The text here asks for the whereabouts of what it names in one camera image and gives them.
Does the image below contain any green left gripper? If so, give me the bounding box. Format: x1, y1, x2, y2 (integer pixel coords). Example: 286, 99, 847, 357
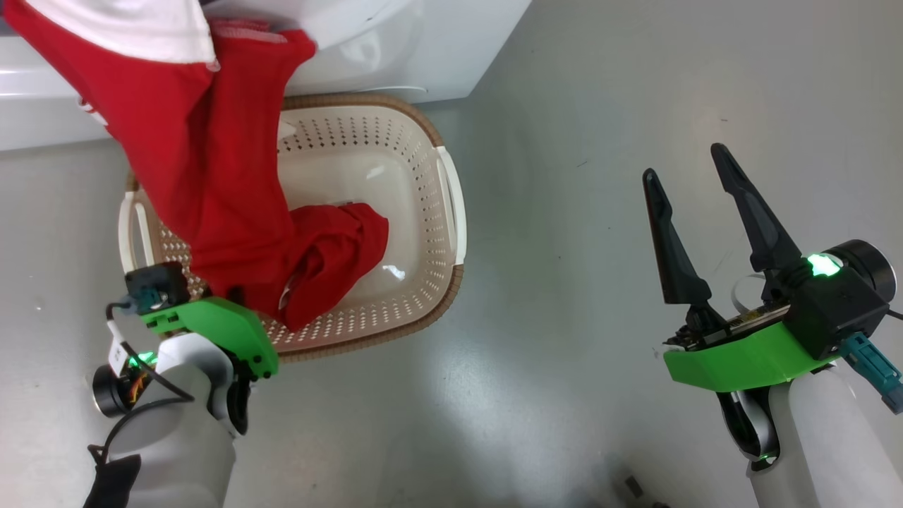
141, 296, 279, 380

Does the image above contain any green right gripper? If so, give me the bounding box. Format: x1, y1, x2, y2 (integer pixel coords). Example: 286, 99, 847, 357
643, 143, 840, 393

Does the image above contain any red and white garment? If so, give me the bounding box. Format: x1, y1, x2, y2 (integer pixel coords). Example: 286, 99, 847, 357
4, 0, 390, 333

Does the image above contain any cream perforated basket brown rim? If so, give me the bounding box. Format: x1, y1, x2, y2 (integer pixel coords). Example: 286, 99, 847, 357
117, 93, 468, 363

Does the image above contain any white front-load washing machine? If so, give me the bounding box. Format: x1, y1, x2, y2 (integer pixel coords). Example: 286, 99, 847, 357
0, 0, 534, 153

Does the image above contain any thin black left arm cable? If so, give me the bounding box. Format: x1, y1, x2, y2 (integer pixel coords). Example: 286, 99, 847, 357
87, 302, 196, 466

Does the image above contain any teal right camera connector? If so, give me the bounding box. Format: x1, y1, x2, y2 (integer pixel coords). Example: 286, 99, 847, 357
838, 332, 903, 416

